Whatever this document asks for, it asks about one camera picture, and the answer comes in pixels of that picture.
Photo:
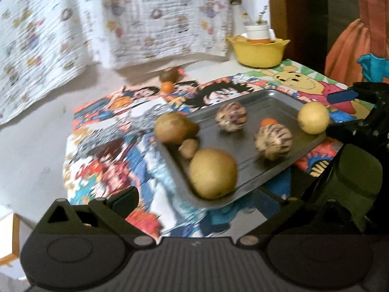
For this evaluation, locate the orange fabric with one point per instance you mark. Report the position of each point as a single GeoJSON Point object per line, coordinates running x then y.
{"type": "Point", "coordinates": [364, 21]}

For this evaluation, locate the colourful cartoon printed cloth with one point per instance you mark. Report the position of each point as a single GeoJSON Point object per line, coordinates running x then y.
{"type": "Point", "coordinates": [106, 158]}

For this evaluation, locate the striped pepino melon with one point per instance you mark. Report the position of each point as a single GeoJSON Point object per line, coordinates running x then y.
{"type": "Point", "coordinates": [231, 117]}
{"type": "Point", "coordinates": [273, 141]}

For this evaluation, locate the grey metal tray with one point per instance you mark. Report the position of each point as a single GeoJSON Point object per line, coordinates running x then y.
{"type": "Point", "coordinates": [252, 172]}

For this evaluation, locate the kiwi with sticker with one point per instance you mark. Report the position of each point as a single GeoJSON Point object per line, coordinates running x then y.
{"type": "Point", "coordinates": [168, 74]}

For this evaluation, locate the yellow round pear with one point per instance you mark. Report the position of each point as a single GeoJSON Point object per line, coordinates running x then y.
{"type": "Point", "coordinates": [212, 173]}

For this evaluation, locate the brown pear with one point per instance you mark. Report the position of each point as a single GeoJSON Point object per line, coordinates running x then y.
{"type": "Point", "coordinates": [173, 127]}

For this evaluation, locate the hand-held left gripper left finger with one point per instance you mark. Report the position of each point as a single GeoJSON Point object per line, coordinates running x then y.
{"type": "Point", "coordinates": [127, 200]}

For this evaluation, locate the small brown round fruit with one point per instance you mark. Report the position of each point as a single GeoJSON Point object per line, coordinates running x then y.
{"type": "Point", "coordinates": [188, 148]}

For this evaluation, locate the white cartoon printed blanket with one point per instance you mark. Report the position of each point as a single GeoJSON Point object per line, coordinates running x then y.
{"type": "Point", "coordinates": [60, 36]}

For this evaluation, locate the white cup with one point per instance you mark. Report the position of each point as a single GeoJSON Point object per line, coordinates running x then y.
{"type": "Point", "coordinates": [258, 32]}

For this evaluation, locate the white box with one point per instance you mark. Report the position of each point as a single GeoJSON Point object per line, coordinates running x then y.
{"type": "Point", "coordinates": [7, 249]}

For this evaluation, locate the orange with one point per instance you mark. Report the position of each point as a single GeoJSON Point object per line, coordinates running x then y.
{"type": "Point", "coordinates": [258, 40]}

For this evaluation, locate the yellow lemon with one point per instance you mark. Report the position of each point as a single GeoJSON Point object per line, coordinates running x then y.
{"type": "Point", "coordinates": [313, 117]}

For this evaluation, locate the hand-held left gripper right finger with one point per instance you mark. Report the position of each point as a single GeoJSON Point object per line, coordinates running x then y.
{"type": "Point", "coordinates": [264, 202]}

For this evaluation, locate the blue cloth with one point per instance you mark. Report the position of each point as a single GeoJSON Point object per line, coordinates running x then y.
{"type": "Point", "coordinates": [373, 67]}

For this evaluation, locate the small orange kumquat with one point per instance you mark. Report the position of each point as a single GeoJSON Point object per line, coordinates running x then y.
{"type": "Point", "coordinates": [268, 122]}
{"type": "Point", "coordinates": [166, 87]}

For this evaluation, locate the yellow bear printed cloth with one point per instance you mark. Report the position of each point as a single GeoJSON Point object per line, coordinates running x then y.
{"type": "Point", "coordinates": [304, 82]}

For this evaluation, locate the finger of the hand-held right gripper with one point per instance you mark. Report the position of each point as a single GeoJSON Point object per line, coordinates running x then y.
{"type": "Point", "coordinates": [342, 97]}
{"type": "Point", "coordinates": [343, 132]}

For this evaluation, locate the brown wooden door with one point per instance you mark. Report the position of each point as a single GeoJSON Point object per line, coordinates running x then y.
{"type": "Point", "coordinates": [291, 12]}

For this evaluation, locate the small dried plant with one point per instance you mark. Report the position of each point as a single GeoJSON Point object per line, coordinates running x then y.
{"type": "Point", "coordinates": [262, 16]}

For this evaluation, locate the yellow flower-shaped bowl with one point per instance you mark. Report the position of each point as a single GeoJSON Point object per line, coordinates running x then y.
{"type": "Point", "coordinates": [256, 54]}

